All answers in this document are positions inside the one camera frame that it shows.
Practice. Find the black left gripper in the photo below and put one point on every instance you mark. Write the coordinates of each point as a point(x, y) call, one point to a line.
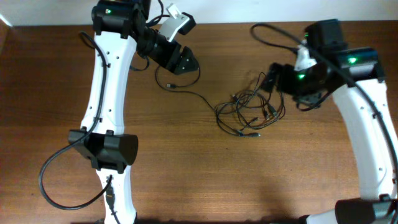
point(177, 58)

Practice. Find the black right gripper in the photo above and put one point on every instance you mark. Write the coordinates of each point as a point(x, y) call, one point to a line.
point(283, 71)

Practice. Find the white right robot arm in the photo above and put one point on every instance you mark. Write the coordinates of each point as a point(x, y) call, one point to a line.
point(360, 93)

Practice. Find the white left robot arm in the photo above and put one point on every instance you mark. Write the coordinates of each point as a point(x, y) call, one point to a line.
point(120, 32)

